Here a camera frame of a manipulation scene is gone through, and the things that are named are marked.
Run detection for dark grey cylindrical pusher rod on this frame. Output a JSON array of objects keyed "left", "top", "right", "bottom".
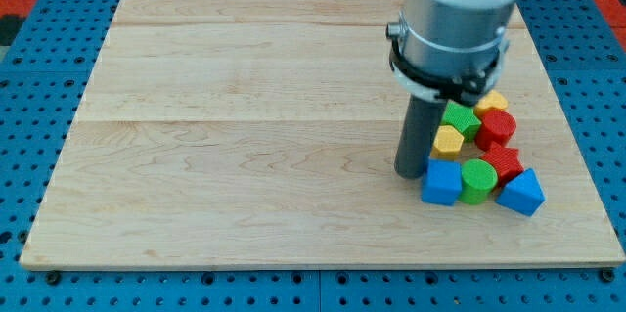
[{"left": 394, "top": 96, "right": 446, "bottom": 179}]

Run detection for blue triangle block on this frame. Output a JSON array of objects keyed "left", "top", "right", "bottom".
[{"left": 496, "top": 168, "right": 546, "bottom": 216}]

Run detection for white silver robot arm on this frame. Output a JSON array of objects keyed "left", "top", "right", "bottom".
[{"left": 386, "top": 0, "right": 516, "bottom": 179}]

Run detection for yellow pentagon block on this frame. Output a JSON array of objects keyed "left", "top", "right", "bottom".
[{"left": 430, "top": 125, "right": 465, "bottom": 161}]

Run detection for blue cube block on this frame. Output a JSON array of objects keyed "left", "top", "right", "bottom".
[{"left": 421, "top": 159, "right": 462, "bottom": 206}]

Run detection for green cylinder block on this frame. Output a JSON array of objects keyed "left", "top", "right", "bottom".
[{"left": 458, "top": 159, "right": 498, "bottom": 205}]

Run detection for red cylinder block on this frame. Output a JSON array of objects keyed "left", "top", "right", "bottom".
[{"left": 474, "top": 110, "right": 517, "bottom": 151}]

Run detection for red star block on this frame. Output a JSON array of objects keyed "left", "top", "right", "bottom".
[{"left": 480, "top": 142, "right": 524, "bottom": 187}]

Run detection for yellow heart block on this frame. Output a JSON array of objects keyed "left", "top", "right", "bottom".
[{"left": 473, "top": 90, "right": 509, "bottom": 119}]

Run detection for light wooden board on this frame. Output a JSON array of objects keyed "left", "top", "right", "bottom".
[{"left": 20, "top": 0, "right": 625, "bottom": 271}]

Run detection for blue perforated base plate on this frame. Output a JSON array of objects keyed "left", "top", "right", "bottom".
[{"left": 1, "top": 0, "right": 625, "bottom": 311}]

